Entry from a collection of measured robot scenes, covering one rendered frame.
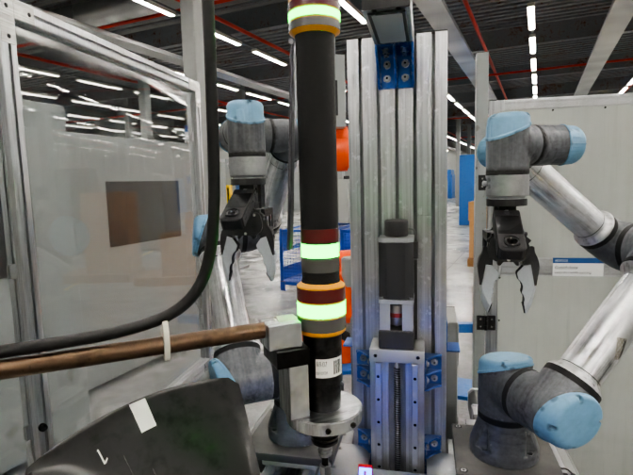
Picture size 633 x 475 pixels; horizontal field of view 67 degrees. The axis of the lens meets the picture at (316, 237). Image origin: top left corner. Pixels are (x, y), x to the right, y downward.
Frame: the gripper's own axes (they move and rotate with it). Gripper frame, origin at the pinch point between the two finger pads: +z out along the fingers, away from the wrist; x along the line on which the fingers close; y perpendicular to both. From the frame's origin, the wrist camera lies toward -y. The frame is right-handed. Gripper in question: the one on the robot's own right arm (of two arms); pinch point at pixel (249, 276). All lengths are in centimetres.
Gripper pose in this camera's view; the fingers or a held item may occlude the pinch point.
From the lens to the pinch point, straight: 99.2
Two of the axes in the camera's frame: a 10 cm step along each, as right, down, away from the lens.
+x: -9.8, 0.0, 2.0
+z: 0.3, 9.9, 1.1
